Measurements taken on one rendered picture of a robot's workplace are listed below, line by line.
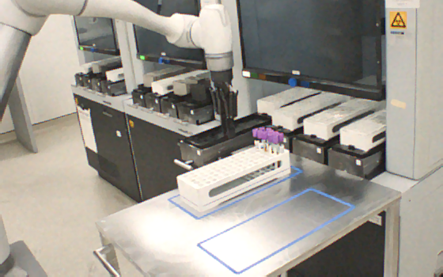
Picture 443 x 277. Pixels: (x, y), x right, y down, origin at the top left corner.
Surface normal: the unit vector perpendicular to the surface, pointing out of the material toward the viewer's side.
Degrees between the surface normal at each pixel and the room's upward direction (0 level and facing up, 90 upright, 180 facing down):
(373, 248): 90
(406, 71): 90
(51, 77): 90
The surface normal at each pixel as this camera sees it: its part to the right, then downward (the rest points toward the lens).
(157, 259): -0.11, -0.94
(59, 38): 0.62, 0.19
